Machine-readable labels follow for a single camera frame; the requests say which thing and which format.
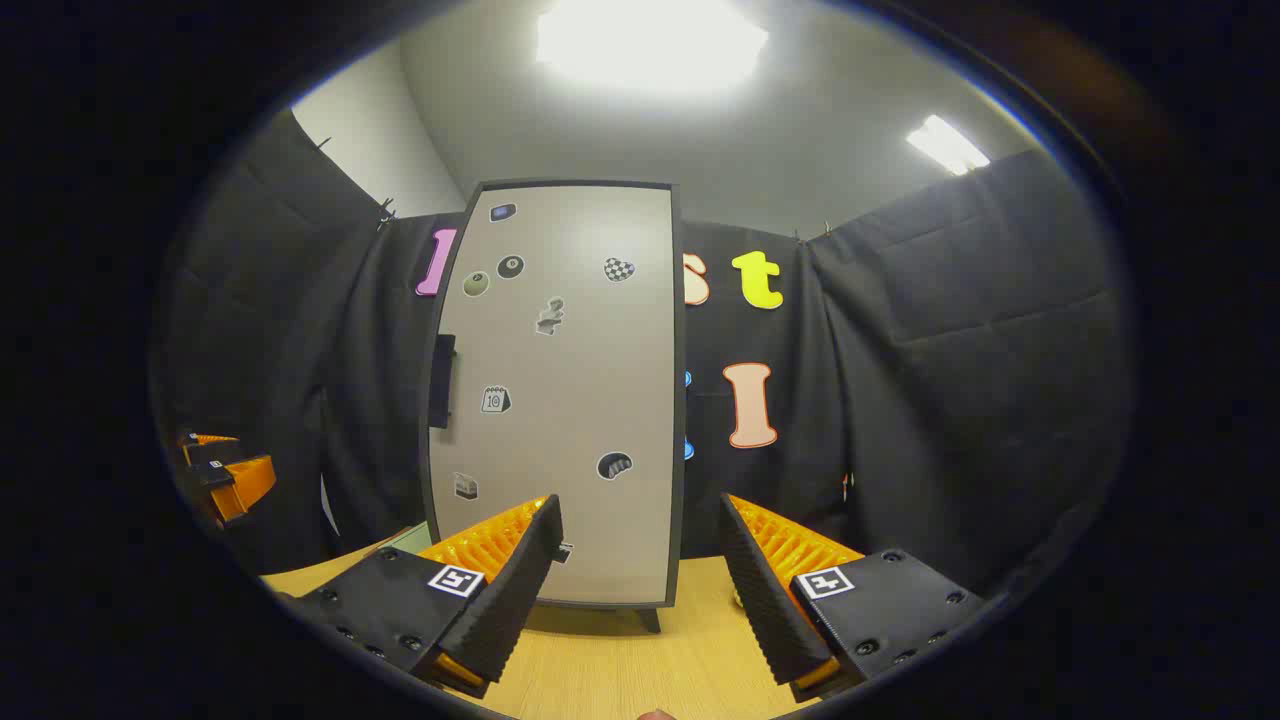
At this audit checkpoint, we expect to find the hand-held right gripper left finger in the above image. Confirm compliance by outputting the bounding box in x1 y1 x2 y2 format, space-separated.
272 494 564 699

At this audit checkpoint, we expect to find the grey cabinet door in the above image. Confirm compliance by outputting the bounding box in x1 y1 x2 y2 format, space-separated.
428 185 675 606

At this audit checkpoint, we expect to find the large ceiling light panel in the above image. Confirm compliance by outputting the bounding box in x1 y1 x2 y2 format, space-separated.
536 0 769 93

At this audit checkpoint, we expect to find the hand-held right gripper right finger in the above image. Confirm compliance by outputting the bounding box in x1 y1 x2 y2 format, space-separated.
718 492 986 703

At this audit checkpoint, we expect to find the black door handle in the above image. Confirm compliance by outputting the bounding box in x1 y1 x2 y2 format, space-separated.
430 335 458 429

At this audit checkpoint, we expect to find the black backdrop cloth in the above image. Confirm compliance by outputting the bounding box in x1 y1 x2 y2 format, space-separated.
150 108 1136 601

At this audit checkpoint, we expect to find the small ceiling light panel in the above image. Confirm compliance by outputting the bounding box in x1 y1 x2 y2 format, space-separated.
905 114 991 177

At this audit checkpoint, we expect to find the dark grey cabinet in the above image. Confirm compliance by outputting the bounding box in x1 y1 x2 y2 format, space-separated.
422 178 691 634

